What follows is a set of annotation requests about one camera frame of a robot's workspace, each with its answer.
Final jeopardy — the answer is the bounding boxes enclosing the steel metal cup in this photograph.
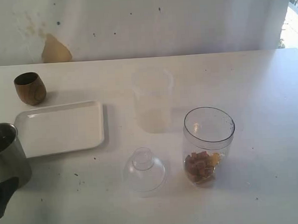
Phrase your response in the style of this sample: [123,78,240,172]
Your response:
[0,123,32,188]

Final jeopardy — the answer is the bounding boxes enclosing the brown wooden cup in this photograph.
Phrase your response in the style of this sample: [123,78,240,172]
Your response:
[14,72,46,106]

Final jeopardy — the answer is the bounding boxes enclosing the wooden block pieces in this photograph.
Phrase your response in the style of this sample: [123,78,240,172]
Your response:
[184,151,215,184]

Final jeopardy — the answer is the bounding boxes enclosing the gold coin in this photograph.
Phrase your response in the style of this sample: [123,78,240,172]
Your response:
[207,153,221,167]

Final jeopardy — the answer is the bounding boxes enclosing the clear dome jar lid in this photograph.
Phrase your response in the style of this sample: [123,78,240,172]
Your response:
[123,147,167,197]

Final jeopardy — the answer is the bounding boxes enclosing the clear plastic jar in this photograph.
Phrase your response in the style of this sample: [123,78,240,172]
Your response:
[182,106,235,187]

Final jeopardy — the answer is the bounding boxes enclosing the white rectangular tray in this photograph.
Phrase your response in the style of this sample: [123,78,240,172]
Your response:
[14,101,105,158]

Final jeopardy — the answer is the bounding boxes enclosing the frosted plastic beaker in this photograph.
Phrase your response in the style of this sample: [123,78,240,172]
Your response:
[131,67,174,133]

